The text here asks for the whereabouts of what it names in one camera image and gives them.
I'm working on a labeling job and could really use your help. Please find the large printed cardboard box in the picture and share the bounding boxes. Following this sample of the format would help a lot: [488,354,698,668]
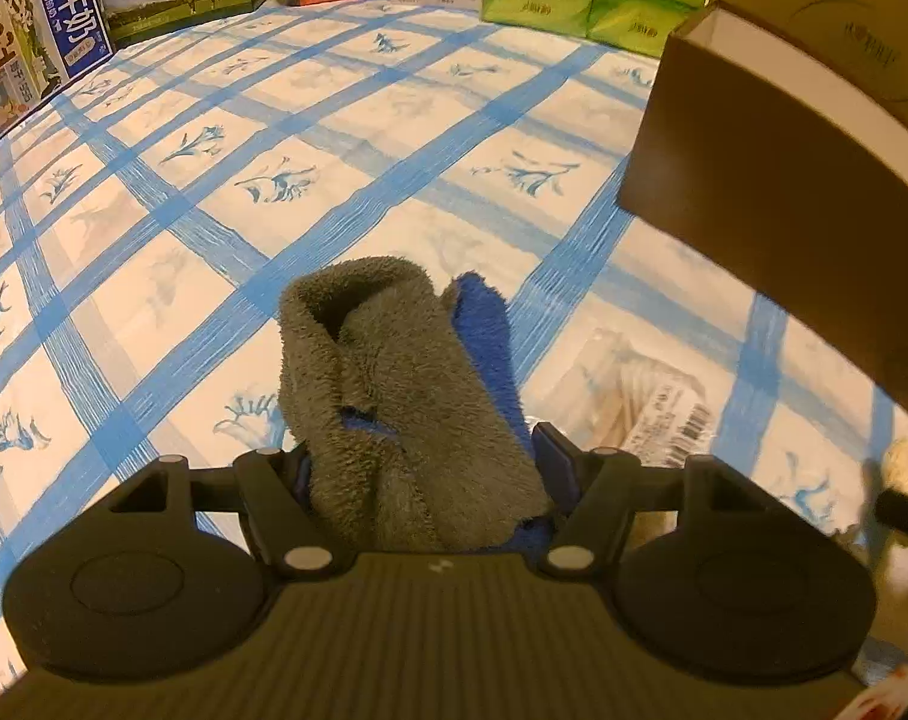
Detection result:
[712,0,908,128]

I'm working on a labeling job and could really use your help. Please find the blue milk carton box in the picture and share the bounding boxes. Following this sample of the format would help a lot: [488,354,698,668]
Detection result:
[0,0,115,151]

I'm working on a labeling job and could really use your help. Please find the blue checked floral sheet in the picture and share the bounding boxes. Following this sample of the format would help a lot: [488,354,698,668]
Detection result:
[0,0,908,691]

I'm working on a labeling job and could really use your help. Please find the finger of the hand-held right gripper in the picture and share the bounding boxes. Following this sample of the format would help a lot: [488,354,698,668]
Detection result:
[876,491,908,535]

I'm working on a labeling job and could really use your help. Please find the grey and blue towel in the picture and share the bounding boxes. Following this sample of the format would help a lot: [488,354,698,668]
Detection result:
[277,256,556,552]

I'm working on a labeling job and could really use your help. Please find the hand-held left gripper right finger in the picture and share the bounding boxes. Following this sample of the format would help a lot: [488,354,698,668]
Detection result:
[535,422,755,578]

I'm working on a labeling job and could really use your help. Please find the brown box with white inside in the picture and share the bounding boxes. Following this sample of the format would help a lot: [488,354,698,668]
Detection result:
[617,2,908,436]

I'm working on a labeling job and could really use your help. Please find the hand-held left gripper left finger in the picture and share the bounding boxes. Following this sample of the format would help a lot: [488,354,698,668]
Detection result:
[109,446,357,580]

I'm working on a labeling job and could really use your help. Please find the clear plastic packet barcode label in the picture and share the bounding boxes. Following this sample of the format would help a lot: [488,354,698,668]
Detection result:
[532,322,717,466]

